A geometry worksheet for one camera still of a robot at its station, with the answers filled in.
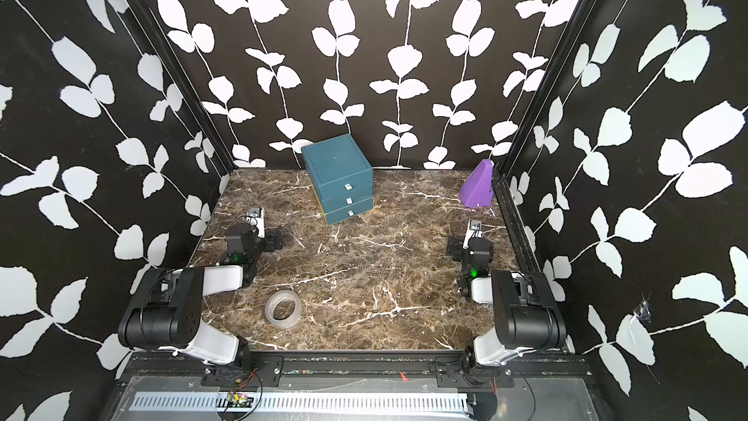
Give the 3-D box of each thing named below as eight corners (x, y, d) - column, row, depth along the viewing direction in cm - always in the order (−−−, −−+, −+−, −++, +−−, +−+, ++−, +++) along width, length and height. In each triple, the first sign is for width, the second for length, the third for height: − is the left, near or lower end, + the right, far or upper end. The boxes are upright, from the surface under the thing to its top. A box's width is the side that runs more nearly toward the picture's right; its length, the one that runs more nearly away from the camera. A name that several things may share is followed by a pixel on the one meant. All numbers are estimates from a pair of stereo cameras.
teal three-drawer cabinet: (328, 231, 104) (318, 191, 86) (312, 188, 117) (300, 145, 100) (375, 215, 109) (375, 173, 91) (355, 175, 122) (351, 132, 105)
